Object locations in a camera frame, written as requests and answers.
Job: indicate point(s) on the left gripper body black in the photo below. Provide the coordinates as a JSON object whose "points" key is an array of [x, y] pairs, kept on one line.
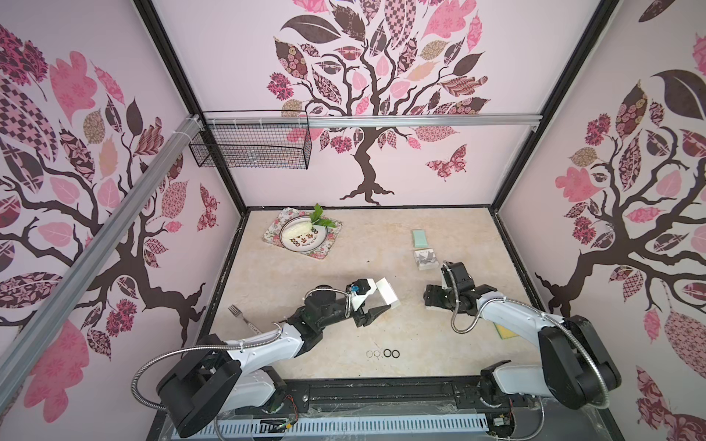
{"points": [[341, 311]]}

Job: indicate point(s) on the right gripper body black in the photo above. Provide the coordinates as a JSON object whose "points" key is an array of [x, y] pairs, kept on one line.
{"points": [[444, 295]]}

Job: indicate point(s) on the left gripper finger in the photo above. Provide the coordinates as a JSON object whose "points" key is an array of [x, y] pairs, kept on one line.
{"points": [[357, 302], [364, 319]]}

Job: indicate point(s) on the white gift box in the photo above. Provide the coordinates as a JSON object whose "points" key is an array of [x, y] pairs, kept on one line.
{"points": [[426, 259]]}

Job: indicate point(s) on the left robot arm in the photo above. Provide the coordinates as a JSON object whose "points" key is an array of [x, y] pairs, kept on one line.
{"points": [[216, 376]]}

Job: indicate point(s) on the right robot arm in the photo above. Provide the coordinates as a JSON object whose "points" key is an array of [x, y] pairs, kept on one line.
{"points": [[576, 369]]}

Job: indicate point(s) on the yellow sponge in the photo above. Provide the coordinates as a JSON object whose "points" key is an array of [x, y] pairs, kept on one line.
{"points": [[505, 333]]}

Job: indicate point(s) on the floral round plate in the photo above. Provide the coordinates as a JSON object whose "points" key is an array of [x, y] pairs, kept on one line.
{"points": [[298, 235]]}

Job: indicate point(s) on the silver fork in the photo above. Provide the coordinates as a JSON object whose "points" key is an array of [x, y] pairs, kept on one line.
{"points": [[238, 314]]}

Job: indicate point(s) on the green leaf sprig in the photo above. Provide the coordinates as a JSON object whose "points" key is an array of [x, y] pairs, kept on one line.
{"points": [[317, 219]]}

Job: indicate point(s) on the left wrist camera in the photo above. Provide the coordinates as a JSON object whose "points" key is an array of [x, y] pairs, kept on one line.
{"points": [[357, 288]]}

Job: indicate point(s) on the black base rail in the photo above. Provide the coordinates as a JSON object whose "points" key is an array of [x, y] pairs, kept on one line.
{"points": [[463, 392]]}

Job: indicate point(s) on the white cable duct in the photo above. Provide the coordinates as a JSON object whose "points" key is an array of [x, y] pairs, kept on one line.
{"points": [[347, 427]]}

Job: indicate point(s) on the black wire basket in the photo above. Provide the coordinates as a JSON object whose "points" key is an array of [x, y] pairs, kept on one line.
{"points": [[270, 139]]}

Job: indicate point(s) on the aluminium rail back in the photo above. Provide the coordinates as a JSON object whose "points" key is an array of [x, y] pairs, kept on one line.
{"points": [[389, 121]]}

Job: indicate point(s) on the aluminium rail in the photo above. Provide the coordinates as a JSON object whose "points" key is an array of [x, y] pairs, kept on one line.
{"points": [[28, 347], [389, 121]]}

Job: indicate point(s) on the aluminium rail left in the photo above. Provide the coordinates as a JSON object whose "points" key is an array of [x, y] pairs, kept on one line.
{"points": [[28, 347]]}

